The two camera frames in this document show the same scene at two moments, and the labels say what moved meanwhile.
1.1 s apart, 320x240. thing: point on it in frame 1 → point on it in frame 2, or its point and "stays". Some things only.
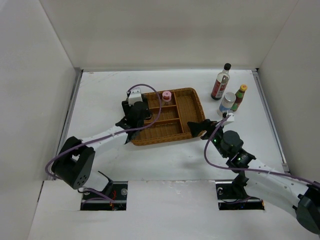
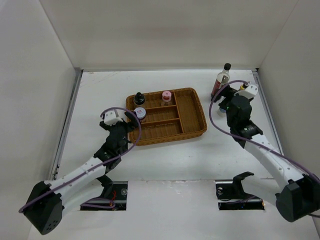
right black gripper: [195, 127] → [229, 93]
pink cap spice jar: [166, 96] stays
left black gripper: [127, 108] → [133, 121]
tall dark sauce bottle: [221, 82] stays
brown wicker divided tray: [169, 120] stays
